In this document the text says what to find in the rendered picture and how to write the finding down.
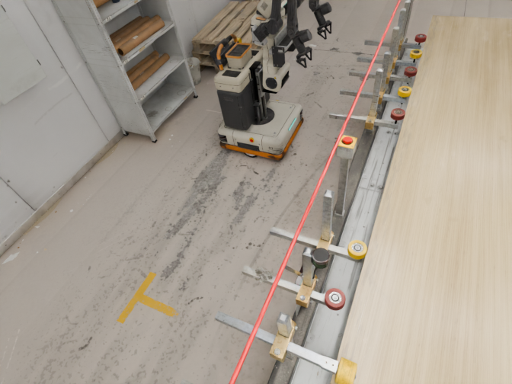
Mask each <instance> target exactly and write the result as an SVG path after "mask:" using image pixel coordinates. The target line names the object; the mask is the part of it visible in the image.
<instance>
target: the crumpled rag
mask: <svg viewBox="0 0 512 384"><path fill-rule="evenodd" d="M255 273H256V275H254V276H253V278H255V279H256V281H259V282H263V281H268V280H272V278H273V274H272V273H271V272H270V271H269V270H264V269H263V268H262V267H259V268H257V269H255Z"/></svg>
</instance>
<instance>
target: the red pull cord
mask: <svg viewBox="0 0 512 384"><path fill-rule="evenodd" d="M400 1H401V0H398V3H397V5H396V7H395V10H394V11H393V14H392V16H391V18H390V21H389V23H388V25H387V28H386V30H385V32H384V34H383V36H382V39H381V41H380V43H379V45H378V48H377V50H376V52H375V55H374V57H373V59H372V62H371V63H370V66H369V68H368V70H367V72H366V75H365V77H364V79H363V82H362V84H361V86H360V89H359V91H358V92H357V96H356V97H355V99H354V102H353V104H352V106H351V109H350V111H349V113H348V115H347V118H346V120H345V122H344V125H343V126H342V129H341V131H340V133H339V136H338V138H337V140H336V143H335V144H334V148H333V149H332V151H331V154H330V156H329V158H328V161H327V163H326V165H325V168H324V170H323V172H322V175H321V177H320V178H319V180H318V183H317V185H316V187H315V190H314V192H313V194H312V197H311V199H310V201H309V204H308V206H307V207H306V211H305V212H304V215H303V217H302V219H301V222H300V224H299V226H298V229H297V230H296V233H295V235H294V237H293V240H292V242H291V244H290V246H289V249H288V251H287V253H286V256H285V258H284V259H283V263H282V264H281V266H280V269H279V271H278V273H277V276H276V278H275V280H274V283H273V285H272V287H271V289H270V292H269V293H268V296H267V298H266V300H265V303H264V305H263V307H262V310H261V312H260V314H259V316H258V319H257V321H256V323H255V325H254V327H253V330H252V332H251V334H250V337H249V339H248V341H247V344H246V345H245V348H244V350H243V352H242V355H241V357H240V359H239V361H238V364H237V366H236V368H235V371H234V373H233V374H232V378H231V379H230V381H229V384H235V381H236V379H237V377H238V374H239V372H240V370H241V368H242V365H243V363H244V361H245V358H246V356H247V354H248V351H249V349H250V347H251V344H252V342H253V340H254V337H255V335H256V333H257V331H258V328H259V326H260V324H261V321H262V319H263V317H264V314H265V312H266V310H267V307H268V305H269V303H270V301H271V298H272V296H273V294H274V291H275V289H276V287H277V284H278V282H279V280H280V278H281V275H282V273H283V270H284V268H285V266H286V263H287V261H288V260H289V257H290V255H291V252H292V250H293V247H294V245H295V244H296V240H297V239H298V237H299V234H300V232H301V229H302V227H303V224H304V222H305V220H306V217H307V216H308V214H309V211H310V209H311V206H312V204H313V201H314V199H315V197H316V194H317V193H318V189H319V188H320V186H321V183H322V181H323V178H324V176H325V174H326V171H327V170H328V166H329V165H330V163H331V160H332V158H333V155H334V153H335V151H336V148H337V147H338V143H339V142H340V140H341V137H342V135H343V133H344V130H345V128H346V125H347V123H348V120H349V119H350V116H351V114H352V112H353V110H354V107H355V105H356V102H357V100H358V97H359V96H360V92H361V91H362V89H363V86H364V84H365V82H366V79H367V77H368V75H369V73H370V70H371V68H372V66H373V63H374V61H375V59H376V56H377V54H378V52H379V49H380V47H381V45H382V42H383V40H384V38H385V36H386V33H387V31H388V29H389V26H390V24H391V22H392V19H393V17H394V15H395V12H396V10H397V8H398V5H399V3H400Z"/></svg>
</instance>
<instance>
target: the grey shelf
mask: <svg viewBox="0 0 512 384"><path fill-rule="evenodd" d="M51 2H52V3H53V5H54V7H55V9H56V10H57V12H58V14H59V16H60V18H61V19H62V22H63V23H64V25H65V27H66V29H67V31H68V32H69V35H70V36H71V38H72V40H73V42H74V44H75V45H76V47H77V49H78V51H79V52H80V54H81V56H82V58H83V60H84V61H85V64H86V66H87V67H88V69H89V71H90V73H91V75H92V77H93V78H94V80H95V82H96V84H97V86H98V87H99V89H100V91H101V93H102V95H103V96H104V99H105V101H106V102H107V104H108V106H109V108H110V110H111V111H112V113H113V115H114V117H115V119H116V120H117V122H118V124H119V126H120V128H121V129H122V131H123V134H124V136H128V135H129V133H126V131H128V132H131V133H138V134H141V135H145V136H150V135H151V136H150V137H151V140H152V142H153V143H156V142H157V139H156V138H154V137H155V134H154V132H155V131H156V130H157V129H158V128H159V127H160V125H161V124H162V123H163V122H164V121H165V120H166V119H167V118H168V117H169V116H170V115H171V114H172V113H173V112H174V111H175V110H176V109H177V108H178V107H179V106H180V105H181V104H182V103H183V102H184V101H185V100H186V99H187V98H188V96H189V95H190V94H191V93H192V92H194V94H195V95H194V98H197V97H198V95H197V92H196V89H195V87H194V82H193V79H192V76H191V73H190V69H189V66H188V63H187V59H186V56H185V53H184V48H183V46H182V43H181V38H180V36H179V33H178V28H177V25H176V23H175V19H174V15H173V12H172V10H171V5H170V2H169V0H166V1H165V0H120V1H119V2H118V3H113V2H112V0H110V1H108V2H106V3H104V4H103V5H101V6H100V7H98V8H96V6H95V4H94V2H93V0H51ZM137 2H138V3H137ZM166 2H167V3H166ZM141 9H142V10H141ZM169 12H170V13H169ZM137 13H138V14H137ZM138 15H139V16H141V17H143V18H144V17H145V16H149V17H150V18H153V17H154V16H155V15H159V16H160V18H161V19H162V20H163V21H164V22H165V26H164V27H163V28H162V29H160V30H159V31H157V32H156V33H154V34H153V35H152V36H151V37H149V38H148V39H146V40H145V41H143V42H142V43H141V44H140V45H138V46H137V47H135V48H134V49H133V50H131V51H129V52H128V53H127V54H126V55H125V56H121V55H120V54H119V53H117V51H116V50H115V48H114V45H113V43H112V41H111V39H110V35H111V34H112V33H114V32H115V31H117V30H119V29H120V28H122V27H123V26H125V25H126V24H128V23H129V22H131V21H132V20H134V19H135V18H137V17H139V16H138ZM143 15H144V16H143ZM175 32H176V33H175ZM176 34H177V36H176ZM108 38H109V39H108ZM179 45H180V46H179ZM109 50H110V51H109ZM155 50H156V51H157V52H158V54H159V56H158V57H160V56H162V55H163V54H164V53H167V54H168V55H169V56H170V59H169V60H168V61H167V62H166V63H165V64H164V65H163V66H161V67H160V68H159V69H158V70H157V71H156V72H155V73H154V74H152V75H151V76H150V77H149V78H148V79H147V80H146V81H145V82H143V83H142V84H141V85H140V86H139V87H138V88H137V89H136V90H135V91H134V89H133V86H132V85H131V83H130V80H129V78H128V76H127V74H126V72H128V71H129V70H130V69H131V68H132V67H134V66H135V65H136V64H137V63H139V62H140V61H142V60H143V59H145V58H146V57H147V56H148V55H149V54H150V53H152V52H153V51H155ZM186 67H187V68H186ZM121 76H122V77H121ZM189 77H190V78H189ZM165 79H166V80H165ZM127 80H128V81H127ZM163 82H164V83H163ZM127 86H128V87H127Z"/></svg>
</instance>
